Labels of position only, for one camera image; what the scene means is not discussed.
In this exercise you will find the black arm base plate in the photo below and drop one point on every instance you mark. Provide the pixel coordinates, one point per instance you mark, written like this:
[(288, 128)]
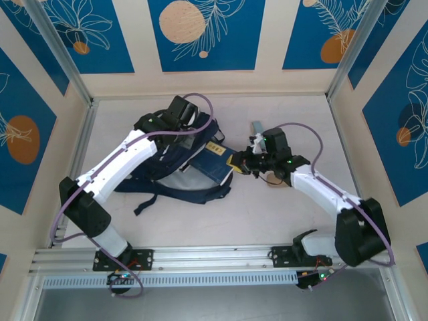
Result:
[(281, 255), (147, 259)]

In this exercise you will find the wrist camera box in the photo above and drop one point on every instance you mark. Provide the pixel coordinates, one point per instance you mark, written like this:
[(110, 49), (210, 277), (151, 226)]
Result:
[(257, 142), (189, 142)]

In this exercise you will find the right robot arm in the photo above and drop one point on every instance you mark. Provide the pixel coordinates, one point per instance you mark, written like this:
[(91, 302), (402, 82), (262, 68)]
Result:
[(317, 187)]

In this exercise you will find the grey-blue eraser block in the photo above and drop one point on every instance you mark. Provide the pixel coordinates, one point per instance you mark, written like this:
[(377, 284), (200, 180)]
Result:
[(257, 127)]

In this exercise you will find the blue book yellow label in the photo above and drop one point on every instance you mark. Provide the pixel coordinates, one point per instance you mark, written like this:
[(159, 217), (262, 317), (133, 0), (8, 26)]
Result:
[(209, 164)]

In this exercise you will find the grey metal panel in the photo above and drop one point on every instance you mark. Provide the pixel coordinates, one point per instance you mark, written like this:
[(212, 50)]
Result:
[(214, 304)]

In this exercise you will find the blue poster beige circle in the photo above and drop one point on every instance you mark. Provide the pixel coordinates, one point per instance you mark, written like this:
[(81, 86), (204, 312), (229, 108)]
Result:
[(207, 50)]

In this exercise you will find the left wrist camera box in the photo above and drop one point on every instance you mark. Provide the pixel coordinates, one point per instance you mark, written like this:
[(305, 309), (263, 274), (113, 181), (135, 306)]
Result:
[(189, 142)]

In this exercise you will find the blue poster orange circle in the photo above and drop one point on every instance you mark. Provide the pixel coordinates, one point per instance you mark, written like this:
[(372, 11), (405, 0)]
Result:
[(20, 160), (307, 36), (394, 140)]

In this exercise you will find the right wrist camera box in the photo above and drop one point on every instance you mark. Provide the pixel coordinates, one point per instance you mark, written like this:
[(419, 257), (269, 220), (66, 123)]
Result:
[(257, 142)]

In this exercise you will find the small electronics board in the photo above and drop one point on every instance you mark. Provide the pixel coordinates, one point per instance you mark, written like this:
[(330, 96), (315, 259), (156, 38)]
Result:
[(314, 277), (120, 277)]

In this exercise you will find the aluminium table side rail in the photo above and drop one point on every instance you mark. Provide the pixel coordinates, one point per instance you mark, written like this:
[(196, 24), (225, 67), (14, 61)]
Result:
[(89, 112), (337, 120)]

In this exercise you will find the aluminium mounting rail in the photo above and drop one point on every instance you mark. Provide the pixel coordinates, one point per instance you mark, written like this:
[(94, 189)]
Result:
[(207, 257)]

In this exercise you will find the blue floral wall poster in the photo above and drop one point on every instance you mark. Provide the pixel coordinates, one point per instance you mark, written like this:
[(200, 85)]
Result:
[(110, 43), (394, 36), (30, 50)]

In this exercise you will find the aluminium frame post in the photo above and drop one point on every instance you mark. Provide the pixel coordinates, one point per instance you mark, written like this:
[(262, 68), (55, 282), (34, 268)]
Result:
[(61, 50), (356, 50)]

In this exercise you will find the navy blue backpack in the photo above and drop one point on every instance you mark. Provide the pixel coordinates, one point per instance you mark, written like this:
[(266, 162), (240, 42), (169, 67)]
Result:
[(167, 160)]

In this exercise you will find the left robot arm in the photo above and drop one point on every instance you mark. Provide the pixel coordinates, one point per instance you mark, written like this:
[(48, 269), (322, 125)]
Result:
[(113, 164)]

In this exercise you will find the beige wooden board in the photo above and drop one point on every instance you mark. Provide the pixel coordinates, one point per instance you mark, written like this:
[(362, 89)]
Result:
[(275, 180)]

